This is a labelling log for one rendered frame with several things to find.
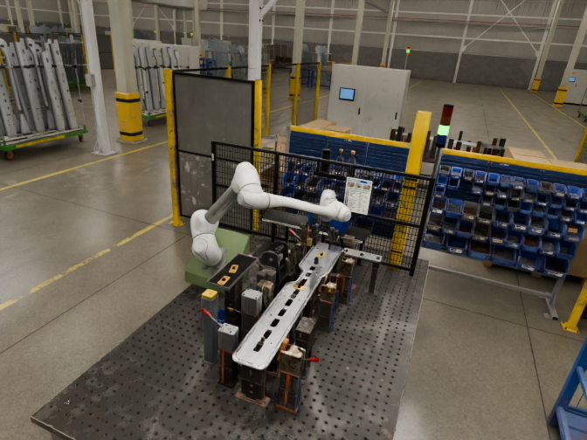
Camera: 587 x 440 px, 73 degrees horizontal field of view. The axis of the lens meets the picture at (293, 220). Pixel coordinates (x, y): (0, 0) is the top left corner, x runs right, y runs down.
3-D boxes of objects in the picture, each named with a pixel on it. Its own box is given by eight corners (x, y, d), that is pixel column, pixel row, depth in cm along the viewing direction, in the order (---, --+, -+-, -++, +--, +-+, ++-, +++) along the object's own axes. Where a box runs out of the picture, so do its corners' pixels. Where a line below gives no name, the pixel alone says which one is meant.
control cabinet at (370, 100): (322, 154, 936) (334, 41, 835) (329, 150, 982) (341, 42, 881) (390, 167, 884) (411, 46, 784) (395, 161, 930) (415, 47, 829)
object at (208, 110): (262, 244, 511) (269, 79, 429) (258, 248, 499) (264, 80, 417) (176, 221, 554) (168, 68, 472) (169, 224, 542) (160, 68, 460)
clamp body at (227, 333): (232, 391, 209) (233, 337, 194) (214, 384, 213) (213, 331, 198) (241, 378, 217) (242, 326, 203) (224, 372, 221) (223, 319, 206)
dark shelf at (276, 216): (364, 244, 309) (365, 241, 307) (259, 220, 336) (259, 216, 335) (369, 233, 328) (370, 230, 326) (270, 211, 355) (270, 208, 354)
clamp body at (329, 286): (330, 335, 255) (336, 290, 241) (313, 329, 258) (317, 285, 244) (334, 326, 263) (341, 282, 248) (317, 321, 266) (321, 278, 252)
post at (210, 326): (213, 366, 224) (211, 301, 206) (202, 361, 227) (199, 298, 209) (220, 357, 231) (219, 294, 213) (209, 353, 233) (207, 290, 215)
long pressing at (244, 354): (269, 374, 184) (269, 371, 184) (226, 359, 191) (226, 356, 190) (344, 248, 303) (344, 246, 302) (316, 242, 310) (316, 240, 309)
